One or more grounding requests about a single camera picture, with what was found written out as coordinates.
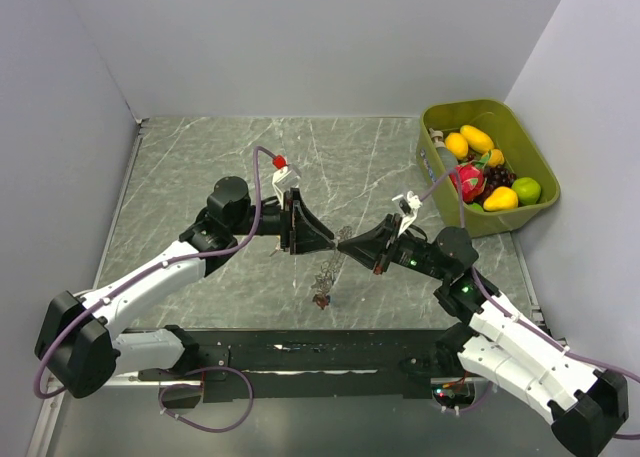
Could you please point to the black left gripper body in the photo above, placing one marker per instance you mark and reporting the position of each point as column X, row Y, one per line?
column 275, row 222

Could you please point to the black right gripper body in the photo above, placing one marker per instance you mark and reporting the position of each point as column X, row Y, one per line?
column 413, row 253

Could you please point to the round metal key organizer disc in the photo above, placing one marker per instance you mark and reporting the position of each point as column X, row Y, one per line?
column 330, row 269

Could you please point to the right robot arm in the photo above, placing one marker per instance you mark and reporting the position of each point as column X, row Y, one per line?
column 584, row 403

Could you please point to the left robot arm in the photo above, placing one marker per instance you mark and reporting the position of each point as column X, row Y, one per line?
column 84, row 341

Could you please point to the red dragon fruit toy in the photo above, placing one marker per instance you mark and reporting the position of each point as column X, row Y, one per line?
column 469, row 180

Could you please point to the grey bottle in bin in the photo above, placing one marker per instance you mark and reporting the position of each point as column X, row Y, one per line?
column 447, row 158

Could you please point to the yellow mango toy lower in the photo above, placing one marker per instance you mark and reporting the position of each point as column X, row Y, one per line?
column 501, row 199

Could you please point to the yellow mango toy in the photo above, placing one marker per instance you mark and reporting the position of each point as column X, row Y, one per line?
column 501, row 199
column 477, row 140

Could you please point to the dark purple grapes toy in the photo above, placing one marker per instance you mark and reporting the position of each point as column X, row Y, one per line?
column 498, row 176

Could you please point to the yellow lemon toy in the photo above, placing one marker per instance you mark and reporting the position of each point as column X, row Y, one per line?
column 456, row 143

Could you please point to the yellow mango toy upper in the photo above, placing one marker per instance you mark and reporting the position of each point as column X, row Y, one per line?
column 477, row 140

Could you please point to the green lime toy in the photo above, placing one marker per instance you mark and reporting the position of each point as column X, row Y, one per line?
column 528, row 190

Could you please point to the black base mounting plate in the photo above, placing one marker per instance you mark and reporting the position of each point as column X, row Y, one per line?
column 413, row 364

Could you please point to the olive green plastic bin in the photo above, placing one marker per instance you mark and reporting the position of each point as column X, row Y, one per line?
column 513, row 148

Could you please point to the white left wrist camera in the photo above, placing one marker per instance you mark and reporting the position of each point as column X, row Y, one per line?
column 284, row 179

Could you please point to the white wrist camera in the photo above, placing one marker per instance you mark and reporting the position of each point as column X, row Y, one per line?
column 409, row 204
column 284, row 179

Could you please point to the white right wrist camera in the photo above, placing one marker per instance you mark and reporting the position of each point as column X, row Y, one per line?
column 409, row 204

